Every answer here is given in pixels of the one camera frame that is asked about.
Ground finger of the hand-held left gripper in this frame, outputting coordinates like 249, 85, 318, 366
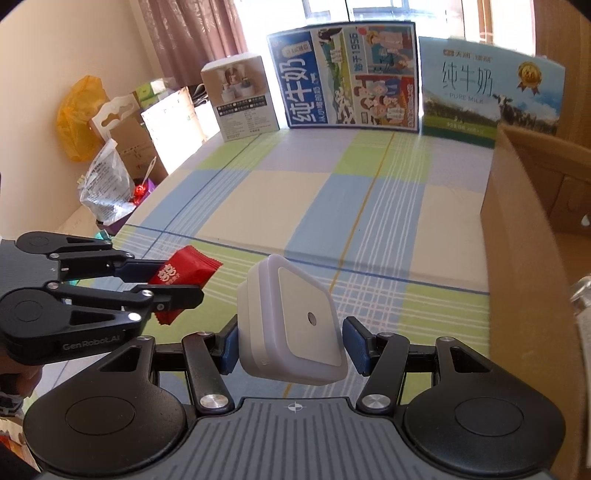
46, 282, 205, 336
51, 235, 160, 282

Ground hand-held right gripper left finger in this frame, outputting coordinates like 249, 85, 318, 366
98, 318, 241, 415

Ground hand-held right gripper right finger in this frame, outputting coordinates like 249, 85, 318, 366
343, 315, 493, 415

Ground red candy packet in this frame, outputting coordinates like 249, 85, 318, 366
148, 246, 223, 326

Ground white square night light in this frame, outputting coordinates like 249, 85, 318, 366
236, 254, 350, 387

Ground brown cardboard box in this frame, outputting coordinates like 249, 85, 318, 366
480, 124, 591, 468

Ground desktop with checked tablecloth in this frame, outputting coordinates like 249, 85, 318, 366
23, 127, 497, 407

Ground person's left hand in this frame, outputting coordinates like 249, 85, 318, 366
0, 348, 43, 398

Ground purple box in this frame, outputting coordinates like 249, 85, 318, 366
99, 180, 158, 236

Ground white printed plastic bag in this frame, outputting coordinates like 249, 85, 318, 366
78, 138, 137, 225

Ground brown storage carton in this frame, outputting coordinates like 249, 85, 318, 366
108, 115, 170, 186

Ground white paper bag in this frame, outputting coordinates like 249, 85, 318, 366
141, 88, 221, 174

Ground yellow plastic bag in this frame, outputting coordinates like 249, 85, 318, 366
56, 76, 110, 162

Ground green tissue packs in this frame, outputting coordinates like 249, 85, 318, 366
134, 78, 179, 105

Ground white product box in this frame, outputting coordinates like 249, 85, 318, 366
201, 54, 280, 142

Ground clear plastic bag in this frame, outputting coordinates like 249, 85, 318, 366
569, 274, 591, 334

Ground pink curtain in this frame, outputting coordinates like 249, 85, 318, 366
139, 0, 250, 89

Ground pale blue milk carton box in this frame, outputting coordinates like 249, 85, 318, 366
418, 37, 567, 149

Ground window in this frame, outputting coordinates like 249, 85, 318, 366
245, 0, 541, 57

